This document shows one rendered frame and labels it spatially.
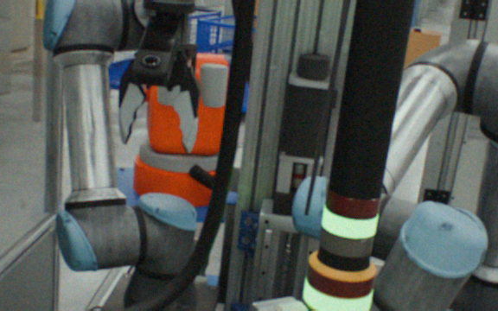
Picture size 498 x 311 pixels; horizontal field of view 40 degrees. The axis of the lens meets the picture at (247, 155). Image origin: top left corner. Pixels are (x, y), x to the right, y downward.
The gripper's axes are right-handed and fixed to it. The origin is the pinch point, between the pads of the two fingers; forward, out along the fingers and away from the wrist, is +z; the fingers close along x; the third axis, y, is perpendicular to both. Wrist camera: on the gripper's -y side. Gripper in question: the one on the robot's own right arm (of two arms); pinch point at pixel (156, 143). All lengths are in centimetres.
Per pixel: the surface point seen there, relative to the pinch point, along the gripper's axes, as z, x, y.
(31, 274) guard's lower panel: 59, 45, 61
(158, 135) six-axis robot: 96, 78, 328
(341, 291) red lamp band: -9, -25, -53
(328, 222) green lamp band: -13, -24, -52
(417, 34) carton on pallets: 63, -142, 872
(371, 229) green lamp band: -13, -26, -52
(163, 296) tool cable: -9, -15, -58
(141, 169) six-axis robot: 124, 90, 334
